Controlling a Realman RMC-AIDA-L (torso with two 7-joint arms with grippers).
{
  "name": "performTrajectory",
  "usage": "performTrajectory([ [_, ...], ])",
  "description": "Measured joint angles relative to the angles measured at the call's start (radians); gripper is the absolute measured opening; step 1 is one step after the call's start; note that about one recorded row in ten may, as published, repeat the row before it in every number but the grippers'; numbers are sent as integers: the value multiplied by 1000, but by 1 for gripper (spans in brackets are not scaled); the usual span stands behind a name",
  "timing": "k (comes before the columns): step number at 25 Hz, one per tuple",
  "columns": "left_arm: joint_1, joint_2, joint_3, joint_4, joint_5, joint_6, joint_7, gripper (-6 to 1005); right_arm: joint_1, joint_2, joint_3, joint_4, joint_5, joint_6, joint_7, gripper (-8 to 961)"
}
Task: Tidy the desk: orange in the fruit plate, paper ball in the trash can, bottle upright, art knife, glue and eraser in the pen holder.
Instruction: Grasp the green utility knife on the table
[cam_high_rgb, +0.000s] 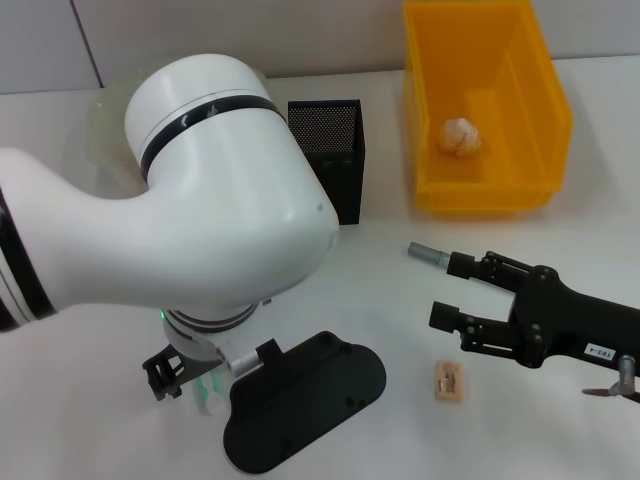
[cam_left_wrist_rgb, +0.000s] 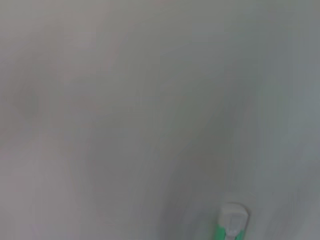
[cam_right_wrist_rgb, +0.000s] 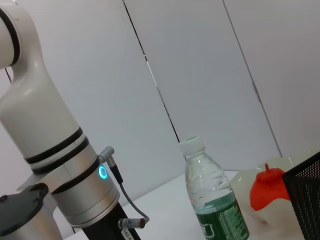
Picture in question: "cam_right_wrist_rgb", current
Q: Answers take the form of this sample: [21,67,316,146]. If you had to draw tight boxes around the red-orange toy fruit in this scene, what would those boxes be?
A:
[249,163,292,212]

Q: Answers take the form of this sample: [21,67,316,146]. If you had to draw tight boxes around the translucent wavy fruit plate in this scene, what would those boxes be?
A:
[229,148,320,226]

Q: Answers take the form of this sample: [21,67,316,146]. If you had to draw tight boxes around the clear bottle green label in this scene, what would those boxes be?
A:
[179,135,251,240]

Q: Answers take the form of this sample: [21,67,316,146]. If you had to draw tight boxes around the black mesh pen holder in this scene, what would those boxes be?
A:
[281,151,320,240]

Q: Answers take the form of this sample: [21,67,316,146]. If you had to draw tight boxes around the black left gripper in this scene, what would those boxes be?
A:
[82,203,142,240]

